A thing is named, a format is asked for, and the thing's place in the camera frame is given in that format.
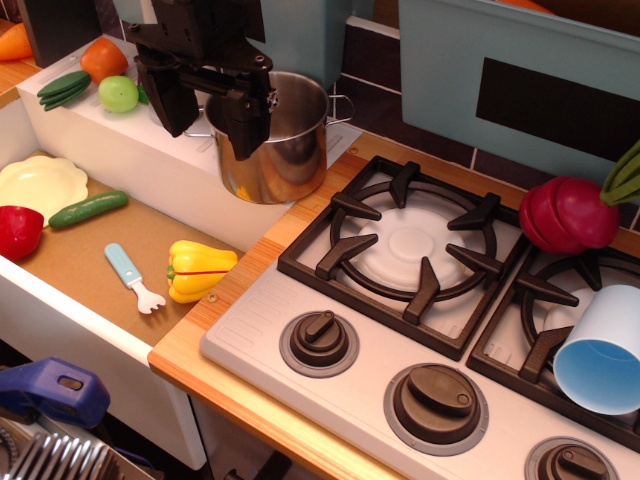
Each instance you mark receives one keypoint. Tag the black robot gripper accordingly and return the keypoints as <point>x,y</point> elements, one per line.
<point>184,46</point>

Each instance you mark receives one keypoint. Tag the stainless steel pot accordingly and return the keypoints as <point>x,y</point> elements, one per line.
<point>292,162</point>

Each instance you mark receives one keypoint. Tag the left small stove knob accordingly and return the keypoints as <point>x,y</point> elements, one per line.
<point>319,344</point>

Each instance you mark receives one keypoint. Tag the grey toy stove top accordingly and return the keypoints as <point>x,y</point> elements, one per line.
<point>245,340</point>

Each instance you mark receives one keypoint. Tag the middle large stove knob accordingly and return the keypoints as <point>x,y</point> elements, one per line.
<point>436,409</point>

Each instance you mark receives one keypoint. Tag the right stove knob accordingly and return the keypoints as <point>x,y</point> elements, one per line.
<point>568,458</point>

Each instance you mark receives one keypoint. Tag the green toy apple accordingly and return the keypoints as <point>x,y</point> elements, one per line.
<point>118,94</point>

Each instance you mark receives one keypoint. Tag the teal cabinet panel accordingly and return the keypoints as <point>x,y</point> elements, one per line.
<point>305,37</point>

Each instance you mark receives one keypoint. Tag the orange toy vegetable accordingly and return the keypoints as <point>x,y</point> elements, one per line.
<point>103,59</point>

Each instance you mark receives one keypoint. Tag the white toy sink basin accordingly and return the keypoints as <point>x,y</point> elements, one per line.
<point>66,300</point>

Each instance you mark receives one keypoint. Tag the green toy cucumber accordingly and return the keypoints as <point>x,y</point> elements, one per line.
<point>88,208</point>

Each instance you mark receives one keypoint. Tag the dark green sliced toy vegetable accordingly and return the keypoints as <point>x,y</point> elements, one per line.
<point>63,89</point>

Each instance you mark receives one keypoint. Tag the yellow toy bell pepper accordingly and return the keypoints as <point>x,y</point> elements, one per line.
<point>195,268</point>

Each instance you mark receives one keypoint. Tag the pale yellow toy plate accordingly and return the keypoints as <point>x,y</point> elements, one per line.
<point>43,184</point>

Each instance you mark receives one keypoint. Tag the orange toy carrot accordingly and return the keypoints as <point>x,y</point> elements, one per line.
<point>15,44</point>

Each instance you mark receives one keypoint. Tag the red toy tomato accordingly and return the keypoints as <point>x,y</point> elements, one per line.
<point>21,229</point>

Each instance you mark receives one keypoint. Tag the left black burner grate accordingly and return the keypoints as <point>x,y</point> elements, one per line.
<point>422,257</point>

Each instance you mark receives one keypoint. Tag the black burner grate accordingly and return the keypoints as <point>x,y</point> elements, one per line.
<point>422,257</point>
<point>546,297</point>

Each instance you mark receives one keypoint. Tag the blue clamp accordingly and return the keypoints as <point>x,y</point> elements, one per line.
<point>56,389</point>

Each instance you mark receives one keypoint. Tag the red toy radish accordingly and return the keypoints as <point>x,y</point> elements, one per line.
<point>570,215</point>

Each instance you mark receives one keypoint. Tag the right black burner grate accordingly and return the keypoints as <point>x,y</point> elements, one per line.
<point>546,297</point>

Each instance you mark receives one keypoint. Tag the light blue plastic cup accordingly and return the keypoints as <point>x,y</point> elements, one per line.
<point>597,367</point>

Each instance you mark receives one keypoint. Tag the blue handled toy fork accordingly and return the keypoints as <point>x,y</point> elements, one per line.
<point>147,301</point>

